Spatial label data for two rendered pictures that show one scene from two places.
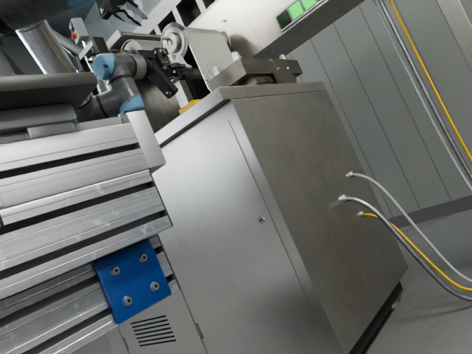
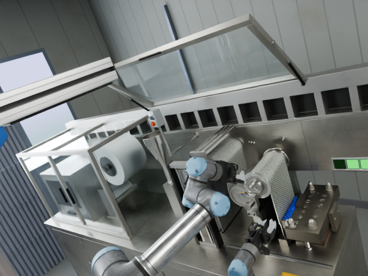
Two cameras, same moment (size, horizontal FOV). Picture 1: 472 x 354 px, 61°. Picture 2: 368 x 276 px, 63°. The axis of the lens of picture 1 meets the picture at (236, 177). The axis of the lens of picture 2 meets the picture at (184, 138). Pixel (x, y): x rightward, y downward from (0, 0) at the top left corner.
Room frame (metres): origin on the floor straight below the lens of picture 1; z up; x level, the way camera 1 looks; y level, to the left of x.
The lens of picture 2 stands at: (0.18, 0.16, 2.01)
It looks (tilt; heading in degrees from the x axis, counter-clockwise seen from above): 17 degrees down; 5
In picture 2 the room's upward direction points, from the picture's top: 20 degrees counter-clockwise
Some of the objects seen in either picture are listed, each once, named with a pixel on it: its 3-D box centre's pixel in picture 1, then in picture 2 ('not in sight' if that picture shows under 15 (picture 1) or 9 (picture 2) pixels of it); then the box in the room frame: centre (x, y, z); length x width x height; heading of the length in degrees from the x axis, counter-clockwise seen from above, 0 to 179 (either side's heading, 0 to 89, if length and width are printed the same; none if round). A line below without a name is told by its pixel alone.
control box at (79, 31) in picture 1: (77, 31); (154, 118); (1.87, 0.42, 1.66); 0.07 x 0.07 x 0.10; 36
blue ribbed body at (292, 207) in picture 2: not in sight; (291, 209); (1.55, -0.13, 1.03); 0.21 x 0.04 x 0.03; 141
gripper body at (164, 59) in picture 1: (153, 64); (257, 237); (1.30, 0.10, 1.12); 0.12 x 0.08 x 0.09; 141
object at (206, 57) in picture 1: (218, 67); (283, 195); (1.56, -0.11, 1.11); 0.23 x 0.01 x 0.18; 141
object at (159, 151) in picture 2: not in sight; (170, 179); (2.04, 0.50, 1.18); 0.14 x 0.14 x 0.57
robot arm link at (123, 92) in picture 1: (121, 99); not in sight; (1.17, 0.22, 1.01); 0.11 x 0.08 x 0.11; 95
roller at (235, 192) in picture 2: not in sight; (249, 183); (1.68, 0.02, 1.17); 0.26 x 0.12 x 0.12; 141
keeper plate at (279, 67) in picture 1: (282, 72); (335, 216); (1.47, -0.31, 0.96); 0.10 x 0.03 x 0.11; 141
